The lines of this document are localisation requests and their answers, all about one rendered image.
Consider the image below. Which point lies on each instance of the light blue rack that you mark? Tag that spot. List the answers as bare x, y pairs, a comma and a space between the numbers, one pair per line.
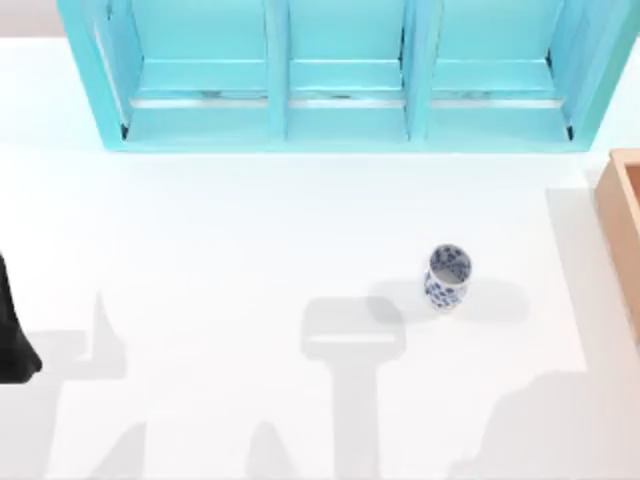
345, 120

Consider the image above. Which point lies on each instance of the blue and white cup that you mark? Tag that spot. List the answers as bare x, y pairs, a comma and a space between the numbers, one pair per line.
446, 285

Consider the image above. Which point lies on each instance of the salmon-coloured shallow box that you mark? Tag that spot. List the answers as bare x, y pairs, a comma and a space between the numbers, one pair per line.
620, 210

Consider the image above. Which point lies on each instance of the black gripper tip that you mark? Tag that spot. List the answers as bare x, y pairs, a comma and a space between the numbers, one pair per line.
12, 345

